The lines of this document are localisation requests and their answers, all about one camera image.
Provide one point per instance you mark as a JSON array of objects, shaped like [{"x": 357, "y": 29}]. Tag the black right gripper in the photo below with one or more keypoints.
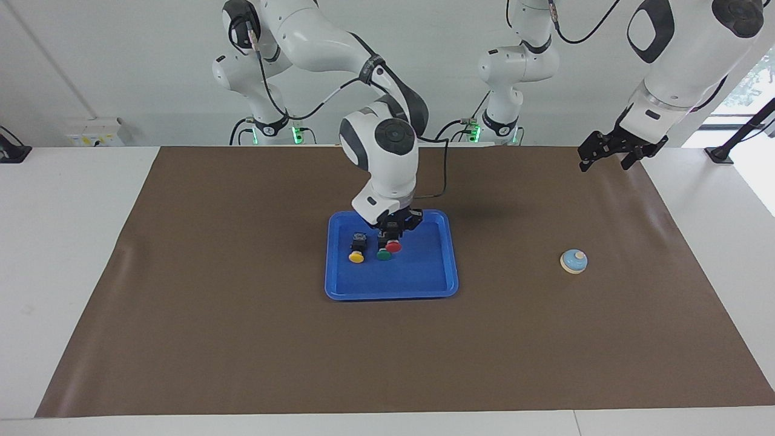
[{"x": 402, "y": 221}]

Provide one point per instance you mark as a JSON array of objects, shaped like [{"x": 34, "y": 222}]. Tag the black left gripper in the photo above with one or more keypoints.
[{"x": 629, "y": 140}]

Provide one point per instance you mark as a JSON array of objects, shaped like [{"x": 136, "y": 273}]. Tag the red mushroom push button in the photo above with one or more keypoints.
[{"x": 394, "y": 246}]

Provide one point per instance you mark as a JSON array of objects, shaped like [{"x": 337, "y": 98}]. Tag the green mushroom push button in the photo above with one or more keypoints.
[{"x": 383, "y": 256}]

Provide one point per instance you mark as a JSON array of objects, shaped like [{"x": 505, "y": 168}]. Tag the yellow mushroom push button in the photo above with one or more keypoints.
[{"x": 356, "y": 257}]

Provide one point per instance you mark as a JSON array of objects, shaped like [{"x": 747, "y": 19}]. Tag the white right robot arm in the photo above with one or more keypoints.
[{"x": 393, "y": 175}]

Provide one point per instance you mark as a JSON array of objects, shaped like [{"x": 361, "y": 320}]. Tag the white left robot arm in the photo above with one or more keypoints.
[{"x": 690, "y": 54}]

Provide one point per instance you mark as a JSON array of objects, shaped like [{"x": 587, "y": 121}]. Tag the blue plastic tray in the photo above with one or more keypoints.
[{"x": 424, "y": 269}]

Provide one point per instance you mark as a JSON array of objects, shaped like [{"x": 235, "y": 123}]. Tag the round blue cream knob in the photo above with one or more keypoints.
[{"x": 573, "y": 261}]

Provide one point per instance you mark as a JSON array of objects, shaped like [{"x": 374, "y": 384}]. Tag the brown table mat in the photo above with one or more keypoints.
[{"x": 387, "y": 351}]

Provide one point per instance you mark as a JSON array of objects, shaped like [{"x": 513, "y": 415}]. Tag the black stand base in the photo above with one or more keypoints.
[{"x": 12, "y": 151}]

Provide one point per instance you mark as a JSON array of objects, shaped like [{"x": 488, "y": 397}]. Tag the black camera stand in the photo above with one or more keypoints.
[{"x": 742, "y": 133}]

